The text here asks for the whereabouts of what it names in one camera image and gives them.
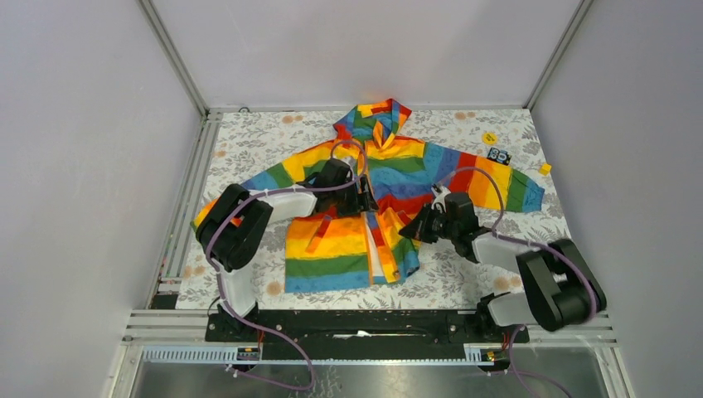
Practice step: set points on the small yellow cube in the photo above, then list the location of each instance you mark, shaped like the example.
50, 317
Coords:
545, 169

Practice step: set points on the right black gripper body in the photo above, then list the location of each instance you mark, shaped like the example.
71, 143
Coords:
436, 225

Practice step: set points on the small black printed card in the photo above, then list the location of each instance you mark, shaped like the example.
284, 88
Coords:
499, 156

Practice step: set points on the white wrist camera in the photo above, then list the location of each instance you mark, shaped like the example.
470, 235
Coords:
351, 163
440, 193

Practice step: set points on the rainbow striped hooded jacket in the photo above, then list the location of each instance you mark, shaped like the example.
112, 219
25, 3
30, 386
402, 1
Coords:
339, 248

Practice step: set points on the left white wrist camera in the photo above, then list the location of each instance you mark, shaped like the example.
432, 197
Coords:
351, 163

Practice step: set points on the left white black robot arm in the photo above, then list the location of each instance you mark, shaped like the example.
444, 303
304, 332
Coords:
231, 229

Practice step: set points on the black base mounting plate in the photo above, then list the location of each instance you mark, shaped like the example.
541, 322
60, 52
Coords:
381, 329

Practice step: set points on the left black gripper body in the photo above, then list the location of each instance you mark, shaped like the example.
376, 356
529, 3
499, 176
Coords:
350, 202

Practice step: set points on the yellow round token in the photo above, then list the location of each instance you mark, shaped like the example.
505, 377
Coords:
489, 138

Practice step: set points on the floral patterned table mat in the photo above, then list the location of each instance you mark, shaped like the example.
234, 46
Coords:
249, 143

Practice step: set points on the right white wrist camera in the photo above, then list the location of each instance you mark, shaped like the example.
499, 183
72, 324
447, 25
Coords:
440, 193

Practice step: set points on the perforated aluminium rail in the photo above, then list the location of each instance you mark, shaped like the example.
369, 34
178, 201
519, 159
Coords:
357, 354

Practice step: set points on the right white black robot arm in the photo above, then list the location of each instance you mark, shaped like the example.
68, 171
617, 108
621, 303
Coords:
558, 288

